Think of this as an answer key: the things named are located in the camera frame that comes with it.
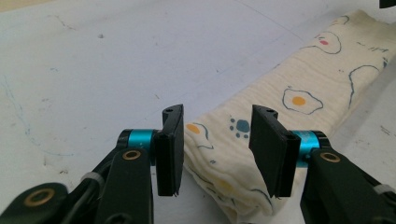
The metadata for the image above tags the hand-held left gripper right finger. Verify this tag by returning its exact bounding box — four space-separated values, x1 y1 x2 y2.
247 105 396 224

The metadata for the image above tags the white foam board mat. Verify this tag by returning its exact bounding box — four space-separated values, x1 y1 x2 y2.
0 0 396 224

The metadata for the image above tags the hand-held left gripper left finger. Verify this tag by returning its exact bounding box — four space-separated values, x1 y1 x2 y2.
93 104 186 224

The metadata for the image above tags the cream egg print cloth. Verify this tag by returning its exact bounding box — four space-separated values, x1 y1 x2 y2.
183 8 396 224

